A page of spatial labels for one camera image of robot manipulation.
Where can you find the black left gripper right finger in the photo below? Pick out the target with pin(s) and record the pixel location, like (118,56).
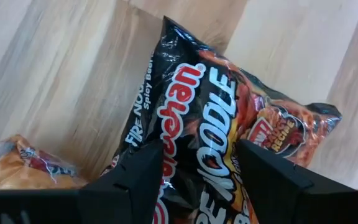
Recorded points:
(269,186)

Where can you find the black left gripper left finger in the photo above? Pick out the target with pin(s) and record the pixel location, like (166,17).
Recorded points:
(145,180)

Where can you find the black Maruchan fire noodle packet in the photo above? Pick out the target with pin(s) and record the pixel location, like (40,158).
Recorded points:
(204,102)

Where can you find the red Maruchan roast beef packet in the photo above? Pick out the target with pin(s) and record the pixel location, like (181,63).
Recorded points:
(26,168)

